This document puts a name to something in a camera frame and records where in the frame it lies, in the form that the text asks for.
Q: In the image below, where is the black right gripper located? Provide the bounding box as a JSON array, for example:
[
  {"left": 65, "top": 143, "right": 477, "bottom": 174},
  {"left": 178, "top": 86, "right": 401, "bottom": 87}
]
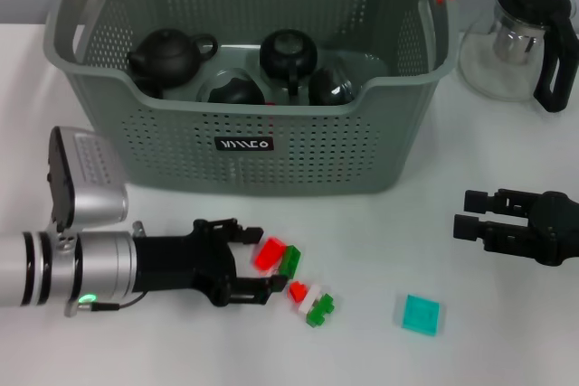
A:
[{"left": 452, "top": 188, "right": 579, "bottom": 268}]

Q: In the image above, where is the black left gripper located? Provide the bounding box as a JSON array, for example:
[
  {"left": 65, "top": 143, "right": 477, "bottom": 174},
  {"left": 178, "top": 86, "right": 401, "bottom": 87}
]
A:
[{"left": 134, "top": 217, "right": 289, "bottom": 308}]

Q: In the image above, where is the bright red building brick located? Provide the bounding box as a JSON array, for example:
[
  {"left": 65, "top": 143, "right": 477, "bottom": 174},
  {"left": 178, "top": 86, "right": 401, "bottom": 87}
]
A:
[{"left": 254, "top": 237, "right": 287, "bottom": 272}]

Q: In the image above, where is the dark green building brick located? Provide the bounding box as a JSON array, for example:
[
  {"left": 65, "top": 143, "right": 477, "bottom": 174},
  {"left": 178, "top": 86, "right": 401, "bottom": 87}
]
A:
[{"left": 279, "top": 244, "right": 303, "bottom": 279}]

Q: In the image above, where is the white long building brick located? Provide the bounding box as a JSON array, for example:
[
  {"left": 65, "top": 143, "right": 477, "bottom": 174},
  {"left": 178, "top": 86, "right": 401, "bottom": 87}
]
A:
[{"left": 297, "top": 285, "right": 325, "bottom": 315}]

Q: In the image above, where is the green car-shaped brick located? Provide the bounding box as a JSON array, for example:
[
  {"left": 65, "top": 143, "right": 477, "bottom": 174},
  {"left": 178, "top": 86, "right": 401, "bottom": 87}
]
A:
[{"left": 306, "top": 294, "right": 336, "bottom": 327}]

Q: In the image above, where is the glass teacup black base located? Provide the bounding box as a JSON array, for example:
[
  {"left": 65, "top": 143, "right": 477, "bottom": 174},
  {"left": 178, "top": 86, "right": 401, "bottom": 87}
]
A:
[
  {"left": 308, "top": 66, "right": 355, "bottom": 106},
  {"left": 259, "top": 29, "right": 318, "bottom": 97},
  {"left": 198, "top": 68, "right": 267, "bottom": 105}
]

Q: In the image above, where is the grey perforated storage bin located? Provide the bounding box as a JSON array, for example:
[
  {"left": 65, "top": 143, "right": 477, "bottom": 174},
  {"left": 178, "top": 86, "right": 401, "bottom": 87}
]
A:
[{"left": 43, "top": 0, "right": 458, "bottom": 197}]

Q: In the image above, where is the teal flat plate brick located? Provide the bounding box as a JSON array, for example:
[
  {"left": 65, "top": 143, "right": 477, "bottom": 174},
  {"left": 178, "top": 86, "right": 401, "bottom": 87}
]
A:
[{"left": 400, "top": 294, "right": 442, "bottom": 337}]

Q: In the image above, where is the glass teapot black lid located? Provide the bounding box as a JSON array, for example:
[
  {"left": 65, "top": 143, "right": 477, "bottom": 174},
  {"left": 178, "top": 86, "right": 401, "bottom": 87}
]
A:
[{"left": 459, "top": 0, "right": 579, "bottom": 114}]

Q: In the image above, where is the black clay teapot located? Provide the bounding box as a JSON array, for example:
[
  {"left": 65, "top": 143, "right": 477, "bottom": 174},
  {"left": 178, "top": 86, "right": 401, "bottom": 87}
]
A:
[{"left": 127, "top": 27, "right": 220, "bottom": 89}]

